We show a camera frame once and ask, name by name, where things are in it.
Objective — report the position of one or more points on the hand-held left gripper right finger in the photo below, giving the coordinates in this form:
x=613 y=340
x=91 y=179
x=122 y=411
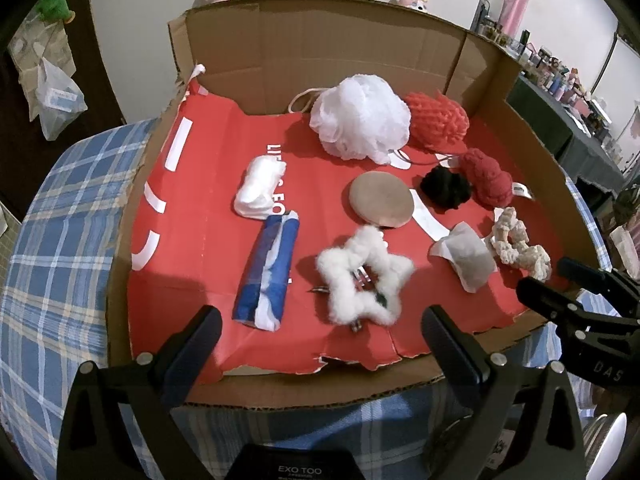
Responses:
x=450 y=347

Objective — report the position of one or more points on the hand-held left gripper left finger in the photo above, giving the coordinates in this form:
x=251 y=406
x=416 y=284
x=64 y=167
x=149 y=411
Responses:
x=195 y=345

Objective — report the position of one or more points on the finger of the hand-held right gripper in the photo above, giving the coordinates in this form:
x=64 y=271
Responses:
x=545 y=300
x=595 y=273

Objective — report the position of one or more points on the cream crochet scrunchie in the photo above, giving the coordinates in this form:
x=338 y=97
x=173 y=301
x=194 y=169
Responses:
x=520 y=250

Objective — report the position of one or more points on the white grey fabric pad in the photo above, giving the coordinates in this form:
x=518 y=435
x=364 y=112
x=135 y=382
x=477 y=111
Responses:
x=467 y=257

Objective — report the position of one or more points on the dark red knit scrunchie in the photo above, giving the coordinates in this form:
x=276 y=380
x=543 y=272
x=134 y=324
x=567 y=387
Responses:
x=487 y=177

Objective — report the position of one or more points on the white fluffy star hair clip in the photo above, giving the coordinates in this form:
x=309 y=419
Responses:
x=340 y=260

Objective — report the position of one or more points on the black fuzzy scrunchie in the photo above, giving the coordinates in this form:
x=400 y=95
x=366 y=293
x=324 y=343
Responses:
x=445 y=187

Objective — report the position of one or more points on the beige round powder puff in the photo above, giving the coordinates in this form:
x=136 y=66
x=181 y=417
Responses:
x=380 y=197

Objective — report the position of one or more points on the red mesh bath loofah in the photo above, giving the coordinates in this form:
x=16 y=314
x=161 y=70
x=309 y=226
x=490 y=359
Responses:
x=435 y=120

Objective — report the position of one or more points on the white mesh bath pouf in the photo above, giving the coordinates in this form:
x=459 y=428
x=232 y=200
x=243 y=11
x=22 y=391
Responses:
x=357 y=117

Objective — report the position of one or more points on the brown cardboard box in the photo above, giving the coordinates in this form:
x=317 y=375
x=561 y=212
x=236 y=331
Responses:
x=320 y=30

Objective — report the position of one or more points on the red paper bag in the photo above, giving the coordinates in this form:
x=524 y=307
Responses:
x=210 y=210

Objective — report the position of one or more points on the dark green desk cloth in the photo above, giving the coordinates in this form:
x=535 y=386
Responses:
x=550 y=115

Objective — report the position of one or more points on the blue plaid blanket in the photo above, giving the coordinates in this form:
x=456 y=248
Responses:
x=65 y=210

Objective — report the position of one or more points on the row of cosmetic bottles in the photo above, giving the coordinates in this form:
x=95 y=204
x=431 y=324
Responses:
x=565 y=80

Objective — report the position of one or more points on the dark brown door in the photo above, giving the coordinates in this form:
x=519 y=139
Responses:
x=100 y=105

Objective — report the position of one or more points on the clear plastic bag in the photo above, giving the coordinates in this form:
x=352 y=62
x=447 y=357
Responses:
x=57 y=100

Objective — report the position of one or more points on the pink plush with bow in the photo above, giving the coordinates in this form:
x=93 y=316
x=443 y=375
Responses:
x=412 y=2

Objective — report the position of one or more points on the beige hanging organiser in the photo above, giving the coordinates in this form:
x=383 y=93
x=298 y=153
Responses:
x=30 y=50

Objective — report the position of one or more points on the green plush toy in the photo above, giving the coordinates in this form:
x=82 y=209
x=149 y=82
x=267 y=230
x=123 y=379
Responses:
x=55 y=2

